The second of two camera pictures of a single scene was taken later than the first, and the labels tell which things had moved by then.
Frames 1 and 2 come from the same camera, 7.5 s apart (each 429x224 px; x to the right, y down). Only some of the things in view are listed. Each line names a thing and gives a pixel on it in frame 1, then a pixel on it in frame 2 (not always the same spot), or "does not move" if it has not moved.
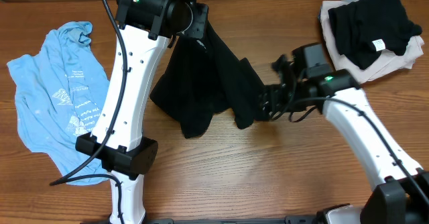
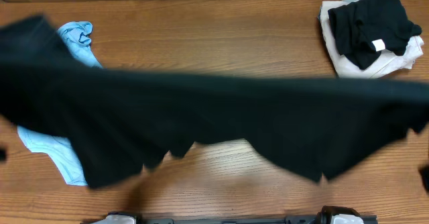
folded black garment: (364, 29) does not move
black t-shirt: (204, 77) -> (108, 117)
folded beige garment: (387, 62) does not move
